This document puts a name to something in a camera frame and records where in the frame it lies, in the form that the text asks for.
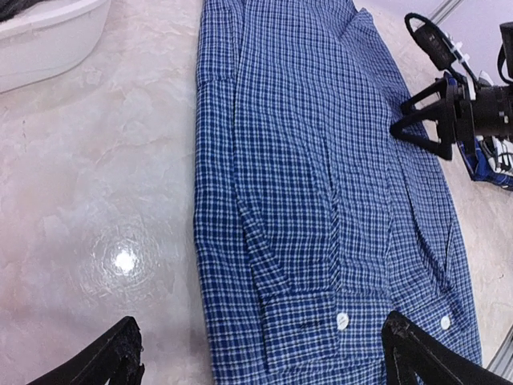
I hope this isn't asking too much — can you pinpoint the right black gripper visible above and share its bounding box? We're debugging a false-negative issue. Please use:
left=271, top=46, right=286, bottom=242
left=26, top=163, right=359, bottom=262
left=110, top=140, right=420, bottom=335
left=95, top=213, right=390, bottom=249
left=390, top=77, right=512, bottom=160

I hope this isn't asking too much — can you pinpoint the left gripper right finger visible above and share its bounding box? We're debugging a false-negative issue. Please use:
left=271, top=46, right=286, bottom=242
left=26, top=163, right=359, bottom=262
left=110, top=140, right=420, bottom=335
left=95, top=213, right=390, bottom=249
left=382, top=311, right=511, bottom=384

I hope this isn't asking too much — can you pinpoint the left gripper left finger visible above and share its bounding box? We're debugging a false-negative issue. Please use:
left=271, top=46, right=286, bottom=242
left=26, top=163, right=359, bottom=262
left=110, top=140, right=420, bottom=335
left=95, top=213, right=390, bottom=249
left=30, top=316, right=145, bottom=385

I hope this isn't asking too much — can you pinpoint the blue checked long sleeve shirt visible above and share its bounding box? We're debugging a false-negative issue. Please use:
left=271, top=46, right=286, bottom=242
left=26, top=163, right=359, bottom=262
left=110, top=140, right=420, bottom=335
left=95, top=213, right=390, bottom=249
left=194, top=1, right=482, bottom=384

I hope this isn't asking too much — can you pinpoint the black white plaid folded shirt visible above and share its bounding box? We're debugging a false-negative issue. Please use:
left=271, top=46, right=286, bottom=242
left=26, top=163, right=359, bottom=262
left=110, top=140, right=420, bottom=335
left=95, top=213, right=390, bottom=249
left=458, top=136, right=512, bottom=191

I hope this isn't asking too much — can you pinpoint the white plastic basket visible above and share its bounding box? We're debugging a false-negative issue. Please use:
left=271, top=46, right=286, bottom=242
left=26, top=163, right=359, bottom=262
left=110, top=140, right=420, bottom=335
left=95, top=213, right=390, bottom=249
left=1, top=1, right=111, bottom=92

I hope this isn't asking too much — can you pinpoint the right aluminium frame post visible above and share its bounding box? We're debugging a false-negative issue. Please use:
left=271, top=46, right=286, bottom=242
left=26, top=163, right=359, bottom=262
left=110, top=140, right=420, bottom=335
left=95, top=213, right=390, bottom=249
left=428, top=0, right=463, bottom=25

